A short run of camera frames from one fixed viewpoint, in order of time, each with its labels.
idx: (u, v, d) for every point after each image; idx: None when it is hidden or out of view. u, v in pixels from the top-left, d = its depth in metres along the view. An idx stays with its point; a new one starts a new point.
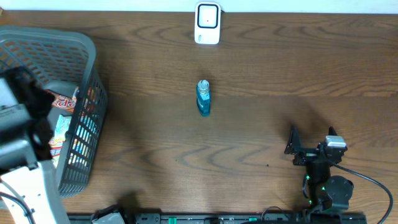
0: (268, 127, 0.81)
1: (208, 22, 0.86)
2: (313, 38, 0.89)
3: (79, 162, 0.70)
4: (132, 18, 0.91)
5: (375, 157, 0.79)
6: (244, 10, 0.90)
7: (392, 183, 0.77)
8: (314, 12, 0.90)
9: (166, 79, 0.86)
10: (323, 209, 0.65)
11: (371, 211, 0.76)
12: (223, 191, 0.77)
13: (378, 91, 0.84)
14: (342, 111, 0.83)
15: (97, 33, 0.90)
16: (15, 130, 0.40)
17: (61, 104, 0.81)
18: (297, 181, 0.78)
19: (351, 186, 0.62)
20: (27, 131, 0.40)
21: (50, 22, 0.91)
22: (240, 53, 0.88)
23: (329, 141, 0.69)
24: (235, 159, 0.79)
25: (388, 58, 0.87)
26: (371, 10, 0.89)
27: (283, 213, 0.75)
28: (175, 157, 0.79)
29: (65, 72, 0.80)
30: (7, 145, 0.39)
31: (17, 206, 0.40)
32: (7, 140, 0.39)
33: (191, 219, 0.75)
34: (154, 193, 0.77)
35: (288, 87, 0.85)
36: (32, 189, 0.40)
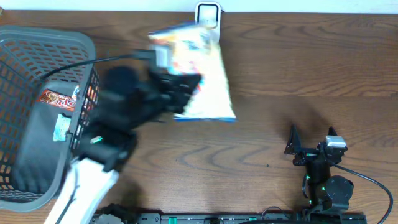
0: (269, 127, 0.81)
1: (208, 22, 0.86)
2: (313, 38, 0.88)
3: None
4: (132, 18, 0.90)
5: (375, 157, 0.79)
6: (245, 10, 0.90)
7: (391, 183, 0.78)
8: (314, 12, 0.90)
9: None
10: (323, 209, 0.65)
11: (371, 211, 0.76)
12: (223, 191, 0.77)
13: (377, 91, 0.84)
14: (342, 111, 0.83)
15: (96, 33, 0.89)
16: (119, 140, 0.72)
17: (61, 103, 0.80)
18: (297, 181, 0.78)
19: (351, 186, 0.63)
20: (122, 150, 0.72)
21: (49, 22, 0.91)
22: (240, 53, 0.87)
23: (329, 141, 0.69)
24: (236, 159, 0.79)
25: (388, 58, 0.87)
26: (371, 11, 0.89)
27: (283, 213, 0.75)
28: (175, 157, 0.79)
29: (65, 72, 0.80)
30: (104, 149, 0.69)
31: (71, 188, 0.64)
32: (109, 146, 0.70)
33: (191, 219, 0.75)
34: (154, 193, 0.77)
35: (288, 87, 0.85)
36: (84, 196, 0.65)
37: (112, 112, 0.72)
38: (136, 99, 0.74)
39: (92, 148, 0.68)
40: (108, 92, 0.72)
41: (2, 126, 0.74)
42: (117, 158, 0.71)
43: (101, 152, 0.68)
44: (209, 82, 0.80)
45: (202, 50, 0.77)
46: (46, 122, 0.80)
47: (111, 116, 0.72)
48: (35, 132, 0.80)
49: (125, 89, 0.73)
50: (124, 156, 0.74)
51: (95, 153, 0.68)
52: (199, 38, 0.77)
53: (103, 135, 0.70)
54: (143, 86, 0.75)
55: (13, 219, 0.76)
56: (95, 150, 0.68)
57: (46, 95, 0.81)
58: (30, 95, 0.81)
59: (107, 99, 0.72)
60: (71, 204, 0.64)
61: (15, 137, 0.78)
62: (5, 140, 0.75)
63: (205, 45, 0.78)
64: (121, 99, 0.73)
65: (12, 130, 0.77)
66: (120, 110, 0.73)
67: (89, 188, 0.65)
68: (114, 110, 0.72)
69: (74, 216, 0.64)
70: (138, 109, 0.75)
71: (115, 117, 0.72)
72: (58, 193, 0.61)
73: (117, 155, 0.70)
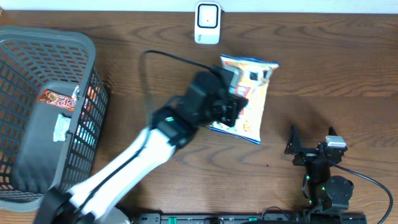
0: (269, 127, 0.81)
1: (208, 22, 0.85)
2: (313, 38, 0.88)
3: (79, 162, 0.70)
4: (132, 18, 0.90)
5: (375, 157, 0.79)
6: (245, 10, 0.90)
7: (391, 183, 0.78)
8: (314, 12, 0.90)
9: (165, 79, 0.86)
10: (323, 210, 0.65)
11: (371, 211, 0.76)
12: (223, 191, 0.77)
13: (377, 91, 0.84)
14: (342, 111, 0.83)
15: (97, 33, 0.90)
16: (176, 127, 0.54)
17: (61, 103, 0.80)
18: (297, 181, 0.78)
19: (351, 186, 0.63)
20: (183, 135, 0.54)
21: (49, 22, 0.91)
22: (240, 53, 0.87)
23: (329, 141, 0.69)
24: (236, 159, 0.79)
25: (388, 58, 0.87)
26: (371, 10, 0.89)
27: (283, 213, 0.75)
28: (175, 157, 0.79)
29: (65, 72, 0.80)
30: (168, 131, 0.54)
31: (142, 140, 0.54)
32: (179, 124, 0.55)
33: (191, 219, 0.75)
34: (154, 193, 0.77)
35: (288, 87, 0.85)
36: (134, 170, 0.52)
37: (192, 103, 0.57)
38: (212, 104, 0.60)
39: (167, 127, 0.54)
40: (196, 85, 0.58)
41: (3, 126, 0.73)
42: (175, 147, 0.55)
43: (168, 132, 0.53)
44: (253, 107, 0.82)
45: (257, 82, 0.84)
46: (47, 122, 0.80)
47: (193, 108, 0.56)
48: (36, 132, 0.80)
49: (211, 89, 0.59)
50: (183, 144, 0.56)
51: (163, 130, 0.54)
52: (262, 72, 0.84)
53: (177, 117, 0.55)
54: (221, 93, 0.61)
55: (13, 219, 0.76)
56: (161, 127, 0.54)
57: (46, 95, 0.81)
58: (30, 95, 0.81)
59: (191, 88, 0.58)
60: (122, 170, 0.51)
61: (15, 137, 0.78)
62: (5, 140, 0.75)
63: (262, 79, 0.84)
64: (204, 96, 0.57)
65: (13, 131, 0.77)
66: (203, 109, 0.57)
67: (143, 165, 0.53)
68: (188, 103, 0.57)
69: (116, 185, 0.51)
70: (208, 111, 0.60)
71: (188, 110, 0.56)
72: None
73: (177, 141, 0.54)
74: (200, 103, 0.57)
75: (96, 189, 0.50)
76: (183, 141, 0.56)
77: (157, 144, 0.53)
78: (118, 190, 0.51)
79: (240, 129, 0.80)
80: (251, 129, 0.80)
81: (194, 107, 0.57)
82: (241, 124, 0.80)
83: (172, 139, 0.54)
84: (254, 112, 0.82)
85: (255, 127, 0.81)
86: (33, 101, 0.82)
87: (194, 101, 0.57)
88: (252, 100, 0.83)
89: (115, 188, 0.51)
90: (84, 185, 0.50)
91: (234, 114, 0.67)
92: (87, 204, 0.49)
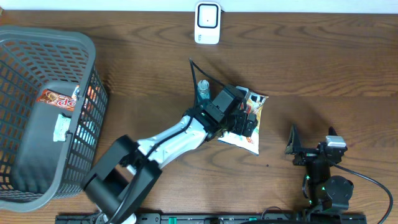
0: (269, 127, 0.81)
1: (208, 22, 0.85)
2: (313, 38, 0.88)
3: (79, 162, 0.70)
4: (132, 18, 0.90)
5: (375, 157, 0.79)
6: (245, 10, 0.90)
7: (391, 183, 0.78)
8: (314, 12, 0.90)
9: (166, 79, 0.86)
10: (323, 210, 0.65)
11: (370, 211, 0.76)
12: (223, 191, 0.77)
13: (378, 91, 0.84)
14: (342, 111, 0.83)
15: (97, 33, 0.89)
16: (209, 123, 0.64)
17: (61, 102, 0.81)
18: (297, 181, 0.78)
19: (351, 186, 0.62)
20: (211, 130, 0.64)
21: (49, 22, 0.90)
22: (240, 53, 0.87)
23: (329, 141, 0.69)
24: (236, 159, 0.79)
25: (388, 58, 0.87)
26: (371, 10, 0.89)
27: (283, 213, 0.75)
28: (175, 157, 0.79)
29: (65, 72, 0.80)
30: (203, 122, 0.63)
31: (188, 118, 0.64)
32: (211, 119, 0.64)
33: (191, 219, 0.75)
34: (154, 193, 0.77)
35: (288, 87, 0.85)
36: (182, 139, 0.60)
37: (222, 104, 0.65)
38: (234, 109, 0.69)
39: (202, 119, 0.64)
40: (227, 92, 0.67)
41: (3, 126, 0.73)
42: (205, 137, 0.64)
43: (204, 122, 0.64)
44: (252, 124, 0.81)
45: (255, 103, 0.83)
46: (47, 122, 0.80)
47: (224, 110, 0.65)
48: (36, 132, 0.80)
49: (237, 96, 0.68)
50: (210, 137, 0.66)
51: (199, 121, 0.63)
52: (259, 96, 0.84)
53: (209, 114, 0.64)
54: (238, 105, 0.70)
55: (13, 219, 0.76)
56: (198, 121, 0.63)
57: (46, 95, 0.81)
58: (30, 95, 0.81)
59: (223, 93, 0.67)
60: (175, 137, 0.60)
61: (15, 137, 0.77)
62: (5, 140, 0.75)
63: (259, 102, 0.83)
64: (232, 100, 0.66)
65: (13, 131, 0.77)
66: (227, 112, 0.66)
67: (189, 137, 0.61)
68: (217, 104, 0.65)
69: (169, 148, 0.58)
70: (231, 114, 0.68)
71: (216, 110, 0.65)
72: (58, 193, 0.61)
73: (209, 132, 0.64)
74: (227, 108, 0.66)
75: (157, 145, 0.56)
76: (210, 135, 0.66)
77: (197, 129, 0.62)
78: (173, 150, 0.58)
79: (244, 139, 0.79)
80: (253, 142, 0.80)
81: (223, 108, 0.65)
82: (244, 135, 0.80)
83: (206, 127, 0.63)
84: None
85: (257, 138, 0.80)
86: (33, 101, 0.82)
87: (226, 104, 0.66)
88: None
89: (171, 149, 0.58)
90: (148, 140, 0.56)
91: (243, 125, 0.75)
92: (152, 154, 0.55)
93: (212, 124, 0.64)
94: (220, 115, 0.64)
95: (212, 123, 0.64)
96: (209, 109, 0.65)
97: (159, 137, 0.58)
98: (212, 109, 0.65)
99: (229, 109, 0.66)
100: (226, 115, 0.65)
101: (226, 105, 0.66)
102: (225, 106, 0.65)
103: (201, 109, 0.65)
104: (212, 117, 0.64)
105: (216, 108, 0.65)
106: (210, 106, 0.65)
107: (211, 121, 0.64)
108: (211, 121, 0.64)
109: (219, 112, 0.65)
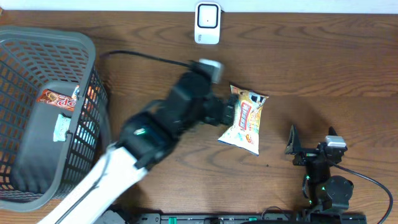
0: (269, 127, 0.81)
1: (208, 22, 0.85)
2: (313, 38, 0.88)
3: (79, 162, 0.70)
4: (132, 18, 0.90)
5: (375, 157, 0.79)
6: (244, 10, 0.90)
7: (391, 183, 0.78)
8: (314, 12, 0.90)
9: (166, 79, 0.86)
10: (323, 209, 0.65)
11: (371, 211, 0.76)
12: (223, 191, 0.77)
13: (377, 91, 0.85)
14: (342, 111, 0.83)
15: (97, 33, 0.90)
16: (156, 138, 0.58)
17: (61, 103, 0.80)
18: (297, 181, 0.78)
19: (351, 186, 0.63)
20: (159, 148, 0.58)
21: (49, 22, 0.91)
22: (240, 53, 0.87)
23: (329, 141, 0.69)
24: (236, 159, 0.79)
25: (388, 58, 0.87)
26: (371, 11, 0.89)
27: (283, 213, 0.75)
28: (175, 157, 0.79)
29: (65, 72, 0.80)
30: (140, 145, 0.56)
31: (102, 165, 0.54)
32: (155, 136, 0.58)
33: (191, 219, 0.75)
34: (154, 193, 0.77)
35: (288, 87, 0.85)
36: (104, 189, 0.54)
37: (178, 109, 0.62)
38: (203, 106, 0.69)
39: (139, 140, 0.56)
40: (181, 89, 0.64)
41: (2, 126, 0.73)
42: (150, 159, 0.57)
43: (142, 143, 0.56)
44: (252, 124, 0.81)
45: (255, 104, 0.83)
46: (47, 122, 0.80)
47: (176, 111, 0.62)
48: (36, 132, 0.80)
49: (194, 91, 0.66)
50: (160, 157, 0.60)
51: (134, 146, 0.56)
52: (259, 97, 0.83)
53: (149, 129, 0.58)
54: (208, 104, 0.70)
55: (13, 219, 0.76)
56: (137, 143, 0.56)
57: (46, 95, 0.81)
58: (30, 95, 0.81)
59: (176, 94, 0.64)
60: (89, 195, 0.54)
61: (15, 137, 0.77)
62: (5, 140, 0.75)
63: (259, 102, 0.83)
64: (188, 101, 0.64)
65: (12, 131, 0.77)
66: (184, 115, 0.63)
67: (114, 183, 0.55)
68: (168, 110, 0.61)
69: (91, 206, 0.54)
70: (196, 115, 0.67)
71: (169, 115, 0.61)
72: (58, 193, 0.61)
73: (152, 153, 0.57)
74: (184, 109, 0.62)
75: (64, 216, 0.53)
76: (160, 154, 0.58)
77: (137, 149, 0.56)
78: (93, 208, 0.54)
79: (245, 140, 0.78)
80: (253, 142, 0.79)
81: (175, 114, 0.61)
82: (244, 135, 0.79)
83: (148, 148, 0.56)
84: (252, 129, 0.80)
85: (257, 139, 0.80)
86: (33, 101, 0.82)
87: (179, 106, 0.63)
88: (250, 121, 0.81)
89: (85, 208, 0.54)
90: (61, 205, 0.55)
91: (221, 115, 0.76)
92: None
93: (158, 137, 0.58)
94: (172, 123, 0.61)
95: (161, 138, 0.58)
96: (155, 116, 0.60)
97: (71, 200, 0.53)
98: (161, 116, 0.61)
99: (184, 109, 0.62)
100: (181, 121, 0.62)
101: (181, 106, 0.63)
102: (181, 108, 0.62)
103: (139, 123, 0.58)
104: (164, 128, 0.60)
105: (163, 114, 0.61)
106: (157, 113, 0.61)
107: (155, 137, 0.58)
108: (161, 136, 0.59)
109: (166, 117, 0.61)
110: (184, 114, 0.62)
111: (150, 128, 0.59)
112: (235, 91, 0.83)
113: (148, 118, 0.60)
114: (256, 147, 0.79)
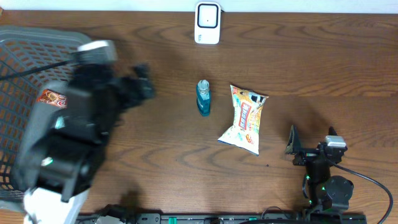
0: (269, 127, 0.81)
1: (208, 22, 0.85)
2: (313, 38, 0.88)
3: None
4: (132, 18, 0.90)
5: (375, 157, 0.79)
6: (245, 10, 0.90)
7: (391, 183, 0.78)
8: (314, 12, 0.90)
9: (165, 79, 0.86)
10: (323, 209, 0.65)
11: (371, 211, 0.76)
12: (223, 191, 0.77)
13: (377, 91, 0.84)
14: (342, 111, 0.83)
15: (96, 33, 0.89)
16: (74, 155, 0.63)
17: (61, 102, 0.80)
18: (297, 181, 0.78)
19: (351, 186, 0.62)
20: (79, 162, 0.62)
21: (49, 22, 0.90)
22: (240, 53, 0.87)
23: (330, 141, 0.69)
24: (236, 159, 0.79)
25: (388, 58, 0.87)
26: (372, 11, 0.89)
27: (283, 213, 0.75)
28: (175, 157, 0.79)
29: (65, 72, 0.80)
30: (58, 167, 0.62)
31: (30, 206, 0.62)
32: (61, 162, 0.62)
33: (191, 219, 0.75)
34: (154, 193, 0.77)
35: (288, 87, 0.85)
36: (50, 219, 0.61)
37: (81, 114, 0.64)
38: (112, 97, 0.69)
39: (51, 172, 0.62)
40: (75, 88, 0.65)
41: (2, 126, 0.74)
42: (76, 173, 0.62)
43: (58, 165, 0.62)
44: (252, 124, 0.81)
45: (255, 104, 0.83)
46: None
47: (80, 114, 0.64)
48: None
49: (92, 84, 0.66)
50: (86, 173, 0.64)
51: (56, 168, 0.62)
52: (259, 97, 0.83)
53: (53, 157, 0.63)
54: (115, 83, 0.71)
55: (13, 219, 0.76)
56: (56, 167, 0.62)
57: (46, 95, 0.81)
58: (30, 95, 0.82)
59: (75, 95, 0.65)
60: None
61: (15, 137, 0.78)
62: (5, 140, 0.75)
63: (259, 102, 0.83)
64: (87, 96, 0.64)
65: (13, 130, 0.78)
66: (90, 116, 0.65)
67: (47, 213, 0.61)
68: (78, 116, 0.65)
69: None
70: (97, 116, 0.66)
71: (79, 120, 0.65)
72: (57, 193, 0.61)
73: (74, 167, 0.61)
74: (84, 106, 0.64)
75: None
76: (84, 169, 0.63)
77: (56, 176, 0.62)
78: None
79: (245, 140, 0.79)
80: (253, 142, 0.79)
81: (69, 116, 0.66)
82: (244, 135, 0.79)
83: (58, 170, 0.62)
84: (252, 129, 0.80)
85: (257, 139, 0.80)
86: (33, 101, 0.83)
87: (88, 107, 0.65)
88: (250, 121, 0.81)
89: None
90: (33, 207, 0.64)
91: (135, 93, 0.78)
92: None
93: (68, 158, 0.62)
94: (84, 127, 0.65)
95: (90, 147, 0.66)
96: (55, 140, 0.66)
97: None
98: (71, 122, 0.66)
99: (91, 107, 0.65)
100: (88, 128, 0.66)
101: (76, 95, 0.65)
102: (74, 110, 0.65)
103: (44, 155, 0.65)
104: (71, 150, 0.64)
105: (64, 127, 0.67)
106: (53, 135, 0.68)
107: (59, 164, 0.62)
108: (86, 151, 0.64)
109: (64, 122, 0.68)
110: (89, 109, 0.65)
111: (69, 153, 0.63)
112: (235, 91, 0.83)
113: (51, 143, 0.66)
114: (256, 146, 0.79)
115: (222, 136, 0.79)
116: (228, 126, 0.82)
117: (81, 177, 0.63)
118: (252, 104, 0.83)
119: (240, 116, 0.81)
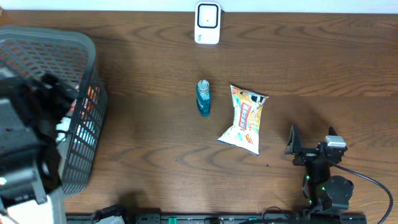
0: (269, 127, 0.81)
1: (208, 22, 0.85)
2: (313, 38, 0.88)
3: (79, 162, 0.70)
4: (132, 18, 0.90)
5: (375, 157, 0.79)
6: (245, 10, 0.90)
7: (390, 183, 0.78)
8: (314, 12, 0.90)
9: (165, 78, 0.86)
10: (323, 209, 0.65)
11: (370, 211, 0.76)
12: (223, 191, 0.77)
13: (377, 91, 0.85)
14: (342, 111, 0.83)
15: (96, 33, 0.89)
16: (25, 157, 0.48)
17: None
18: (297, 181, 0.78)
19: (351, 186, 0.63)
20: (34, 163, 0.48)
21: (48, 21, 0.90)
22: (240, 53, 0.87)
23: (329, 141, 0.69)
24: (236, 159, 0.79)
25: (388, 58, 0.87)
26: (371, 11, 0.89)
27: (283, 213, 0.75)
28: (175, 157, 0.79)
29: None
30: (13, 177, 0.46)
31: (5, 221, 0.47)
32: (12, 170, 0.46)
33: (191, 219, 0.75)
34: (154, 193, 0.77)
35: (288, 87, 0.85)
36: None
37: None
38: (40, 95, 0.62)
39: (13, 186, 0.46)
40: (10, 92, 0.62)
41: None
42: (35, 172, 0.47)
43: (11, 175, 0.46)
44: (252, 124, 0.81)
45: (255, 104, 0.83)
46: None
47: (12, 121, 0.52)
48: None
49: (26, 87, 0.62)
50: (48, 170, 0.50)
51: (13, 178, 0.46)
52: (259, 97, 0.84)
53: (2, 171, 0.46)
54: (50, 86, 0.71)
55: None
56: (13, 178, 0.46)
57: None
58: None
59: None
60: None
61: None
62: None
63: (259, 102, 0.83)
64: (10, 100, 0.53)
65: None
66: None
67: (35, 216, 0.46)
68: None
69: None
70: None
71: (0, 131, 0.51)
72: None
73: (33, 165, 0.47)
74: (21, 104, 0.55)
75: None
76: (45, 166, 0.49)
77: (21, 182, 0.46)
78: None
79: (245, 140, 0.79)
80: (253, 142, 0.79)
81: None
82: (244, 135, 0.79)
83: (22, 177, 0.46)
84: (252, 129, 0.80)
85: (257, 139, 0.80)
86: None
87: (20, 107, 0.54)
88: (250, 121, 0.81)
89: None
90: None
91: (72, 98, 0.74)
92: None
93: (20, 162, 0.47)
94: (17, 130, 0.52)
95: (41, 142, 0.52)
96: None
97: None
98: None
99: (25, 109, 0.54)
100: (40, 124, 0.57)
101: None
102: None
103: None
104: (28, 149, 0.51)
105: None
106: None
107: (16, 168, 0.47)
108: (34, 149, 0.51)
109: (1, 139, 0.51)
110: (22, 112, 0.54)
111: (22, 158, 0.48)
112: (235, 91, 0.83)
113: None
114: (256, 146, 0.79)
115: (222, 136, 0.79)
116: (228, 126, 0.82)
117: (45, 173, 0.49)
118: (252, 104, 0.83)
119: (240, 116, 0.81)
